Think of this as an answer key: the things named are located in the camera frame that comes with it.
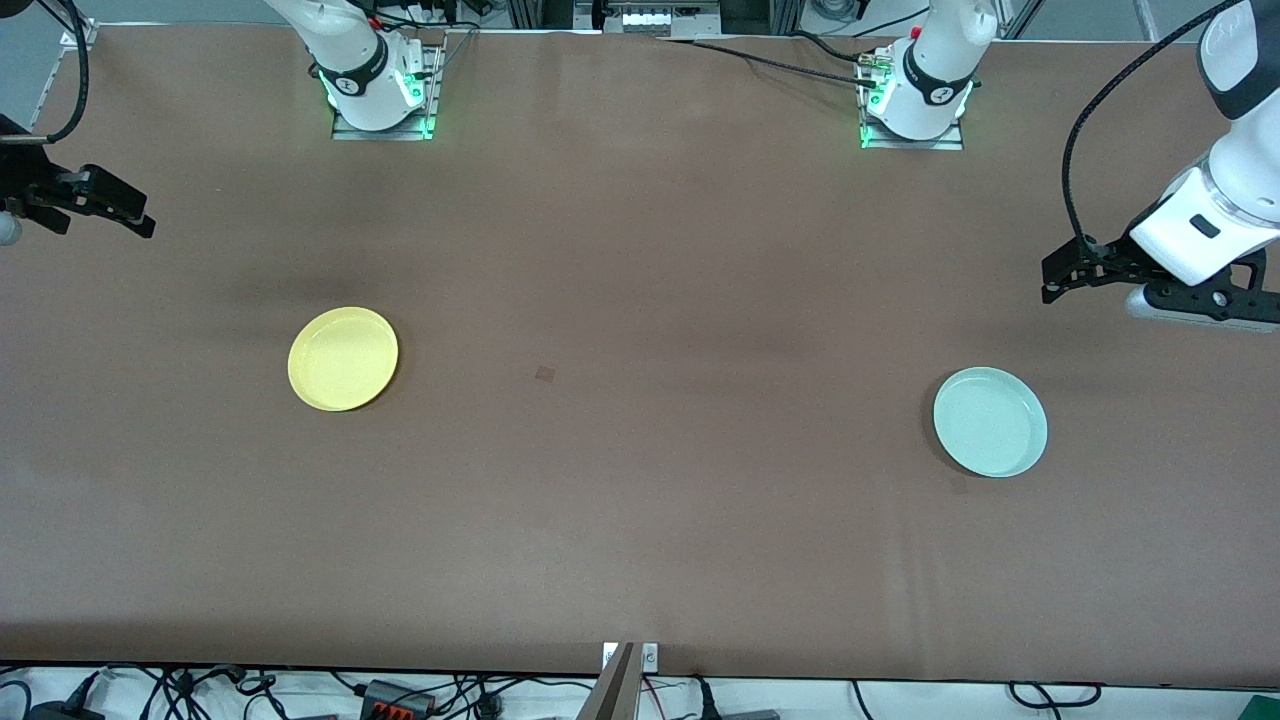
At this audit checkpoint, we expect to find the pale green round plate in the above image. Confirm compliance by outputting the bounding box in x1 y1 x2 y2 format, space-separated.
932 366 1049 479

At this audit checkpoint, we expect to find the yellow round plate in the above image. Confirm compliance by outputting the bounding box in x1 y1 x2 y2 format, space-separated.
287 306 400 412

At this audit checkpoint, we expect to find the grey terminal block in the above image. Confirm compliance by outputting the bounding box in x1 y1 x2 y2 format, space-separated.
598 0 723 37

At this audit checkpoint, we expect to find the black orange power strip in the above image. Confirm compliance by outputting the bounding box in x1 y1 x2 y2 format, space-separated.
360 679 437 720

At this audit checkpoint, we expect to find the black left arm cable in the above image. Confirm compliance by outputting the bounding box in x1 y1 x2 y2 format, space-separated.
1061 0 1243 253

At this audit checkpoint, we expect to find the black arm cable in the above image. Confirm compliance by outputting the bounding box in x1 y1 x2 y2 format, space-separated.
1061 0 1243 253
30 0 92 144

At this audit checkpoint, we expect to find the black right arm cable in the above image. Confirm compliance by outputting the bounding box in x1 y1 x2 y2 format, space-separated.
30 0 92 144

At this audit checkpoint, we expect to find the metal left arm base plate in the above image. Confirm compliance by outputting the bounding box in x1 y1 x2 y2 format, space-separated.
857 50 967 152

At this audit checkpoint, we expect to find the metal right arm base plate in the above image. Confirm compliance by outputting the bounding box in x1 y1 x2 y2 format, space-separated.
330 42 443 142

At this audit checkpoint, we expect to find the black cable across table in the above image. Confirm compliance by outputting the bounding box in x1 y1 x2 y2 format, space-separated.
660 32 883 91

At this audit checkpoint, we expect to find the black looped cable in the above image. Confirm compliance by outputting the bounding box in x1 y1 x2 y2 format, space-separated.
1007 681 1103 710

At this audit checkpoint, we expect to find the aluminium frame profile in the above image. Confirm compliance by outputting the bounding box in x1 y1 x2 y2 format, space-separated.
505 0 803 37

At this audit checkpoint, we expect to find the tangled black cable bundle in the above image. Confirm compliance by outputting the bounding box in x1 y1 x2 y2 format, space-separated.
0 664 353 720

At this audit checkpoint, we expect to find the grey camera mount pole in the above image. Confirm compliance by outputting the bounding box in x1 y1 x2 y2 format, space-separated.
577 642 642 720

